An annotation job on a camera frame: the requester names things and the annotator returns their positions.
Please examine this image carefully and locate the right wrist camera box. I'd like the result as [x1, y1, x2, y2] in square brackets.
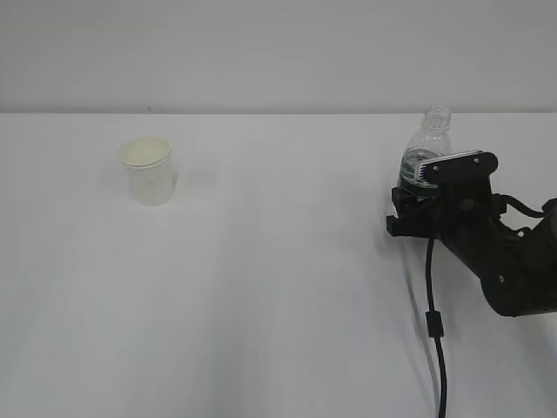
[414, 150, 499, 185]

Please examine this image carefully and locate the black right camera cable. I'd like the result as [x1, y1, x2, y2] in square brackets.
[424, 237, 449, 418]

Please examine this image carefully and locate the clear green-label water bottle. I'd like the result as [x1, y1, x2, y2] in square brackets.
[398, 105, 452, 198]

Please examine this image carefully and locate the white paper cup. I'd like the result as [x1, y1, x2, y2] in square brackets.
[118, 136, 175, 206]

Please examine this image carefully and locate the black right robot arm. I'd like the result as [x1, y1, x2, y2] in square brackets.
[386, 179, 556, 317]

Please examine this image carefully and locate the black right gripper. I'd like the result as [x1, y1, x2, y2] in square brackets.
[386, 179, 540, 316]

